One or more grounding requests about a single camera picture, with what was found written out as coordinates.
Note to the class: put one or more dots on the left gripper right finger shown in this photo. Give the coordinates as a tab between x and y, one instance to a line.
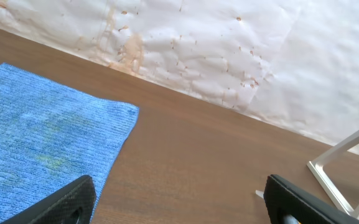
294	205

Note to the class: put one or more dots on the blue cloth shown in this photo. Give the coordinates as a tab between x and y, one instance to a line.
36	130

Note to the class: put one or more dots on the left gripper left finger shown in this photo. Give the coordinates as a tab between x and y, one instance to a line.
68	203

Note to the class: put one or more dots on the white and blue stand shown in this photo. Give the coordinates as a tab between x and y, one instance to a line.
331	183

